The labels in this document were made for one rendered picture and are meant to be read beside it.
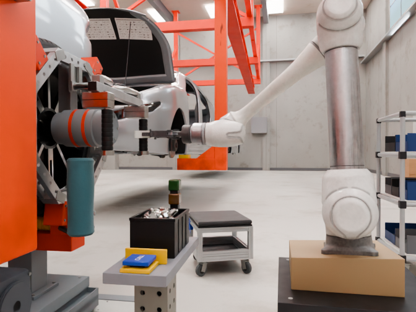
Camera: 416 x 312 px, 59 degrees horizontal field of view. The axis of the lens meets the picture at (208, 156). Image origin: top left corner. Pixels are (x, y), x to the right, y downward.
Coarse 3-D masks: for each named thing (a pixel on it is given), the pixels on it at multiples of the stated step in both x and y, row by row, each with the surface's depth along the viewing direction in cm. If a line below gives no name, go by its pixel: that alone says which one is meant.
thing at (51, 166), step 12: (48, 84) 138; (48, 96) 138; (48, 108) 138; (84, 108) 160; (48, 120) 144; (48, 132) 145; (48, 144) 142; (60, 144) 163; (48, 156) 138; (60, 156) 146; (72, 156) 160; (84, 156) 160; (48, 168) 138; (60, 168) 157; (60, 180) 150
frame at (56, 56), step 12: (48, 48) 126; (48, 60) 120; (60, 60) 126; (72, 60) 135; (36, 72) 115; (48, 72) 120; (84, 72) 146; (36, 84) 113; (36, 96) 113; (96, 156) 159; (96, 168) 153; (48, 180) 120; (96, 180) 153; (48, 192) 122; (60, 192) 126
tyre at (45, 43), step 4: (40, 40) 130; (44, 40) 132; (48, 40) 135; (44, 44) 131; (48, 44) 134; (52, 44) 136; (60, 48) 142; (88, 148) 163; (88, 152) 163; (88, 156) 163; (40, 200) 129; (40, 204) 129; (44, 204) 131; (40, 208) 129; (44, 208) 131; (40, 212) 130; (40, 216) 132
